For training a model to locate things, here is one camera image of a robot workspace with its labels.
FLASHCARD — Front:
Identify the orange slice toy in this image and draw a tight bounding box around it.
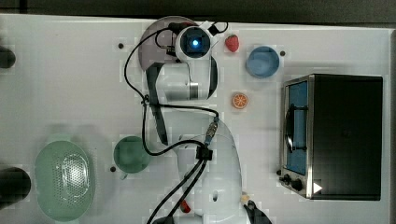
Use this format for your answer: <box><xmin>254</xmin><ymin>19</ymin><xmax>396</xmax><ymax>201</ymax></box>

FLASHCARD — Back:
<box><xmin>232</xmin><ymin>92</ymin><xmax>248</xmax><ymax>109</ymax></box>

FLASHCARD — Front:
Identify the green colander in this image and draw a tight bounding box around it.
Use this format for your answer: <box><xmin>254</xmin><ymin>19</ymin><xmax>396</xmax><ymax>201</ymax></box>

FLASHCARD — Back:
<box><xmin>35</xmin><ymin>134</ymin><xmax>94</xmax><ymax>224</ymax></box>

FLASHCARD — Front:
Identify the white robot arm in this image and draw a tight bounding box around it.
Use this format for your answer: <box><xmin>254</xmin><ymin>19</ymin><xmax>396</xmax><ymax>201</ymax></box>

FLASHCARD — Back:
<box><xmin>146</xmin><ymin>21</ymin><xmax>249</xmax><ymax>224</ymax></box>

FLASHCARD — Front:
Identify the black toaster oven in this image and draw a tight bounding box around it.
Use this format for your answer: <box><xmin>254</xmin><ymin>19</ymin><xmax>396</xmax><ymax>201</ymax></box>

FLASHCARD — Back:
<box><xmin>276</xmin><ymin>74</ymin><xmax>383</xmax><ymax>201</ymax></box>

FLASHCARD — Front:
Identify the peeled banana toy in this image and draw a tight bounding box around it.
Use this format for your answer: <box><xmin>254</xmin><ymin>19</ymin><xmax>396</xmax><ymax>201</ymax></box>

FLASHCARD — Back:
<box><xmin>241</xmin><ymin>193</ymin><xmax>253</xmax><ymax>209</ymax></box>

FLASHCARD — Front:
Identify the small red strawberry toy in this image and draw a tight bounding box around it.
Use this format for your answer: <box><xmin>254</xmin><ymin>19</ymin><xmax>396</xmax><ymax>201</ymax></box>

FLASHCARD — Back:
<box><xmin>180</xmin><ymin>201</ymin><xmax>191</xmax><ymax>213</ymax></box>

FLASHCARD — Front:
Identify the blue bowl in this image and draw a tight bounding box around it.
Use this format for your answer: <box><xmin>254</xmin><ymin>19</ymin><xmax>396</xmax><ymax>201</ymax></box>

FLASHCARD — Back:
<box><xmin>246</xmin><ymin>46</ymin><xmax>280</xmax><ymax>78</ymax></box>

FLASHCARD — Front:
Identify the black cylinder cup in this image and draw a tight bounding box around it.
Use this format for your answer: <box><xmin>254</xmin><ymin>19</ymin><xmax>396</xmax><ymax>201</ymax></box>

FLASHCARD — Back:
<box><xmin>0</xmin><ymin>167</ymin><xmax>32</xmax><ymax>209</ymax></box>

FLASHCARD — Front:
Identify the grey round plate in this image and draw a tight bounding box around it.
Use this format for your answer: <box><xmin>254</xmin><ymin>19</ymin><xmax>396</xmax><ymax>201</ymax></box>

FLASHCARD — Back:
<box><xmin>138</xmin><ymin>16</ymin><xmax>196</xmax><ymax>71</ymax></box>

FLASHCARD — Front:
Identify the black cylinder holder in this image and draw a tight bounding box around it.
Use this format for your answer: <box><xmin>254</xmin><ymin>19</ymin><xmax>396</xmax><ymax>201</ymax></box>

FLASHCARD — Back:
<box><xmin>0</xmin><ymin>46</ymin><xmax>16</xmax><ymax>69</ymax></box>

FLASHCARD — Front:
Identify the green metal mug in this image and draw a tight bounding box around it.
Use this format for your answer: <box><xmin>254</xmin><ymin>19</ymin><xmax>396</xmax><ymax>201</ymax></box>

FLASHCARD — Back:
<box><xmin>113</xmin><ymin>136</ymin><xmax>151</xmax><ymax>180</ymax></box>

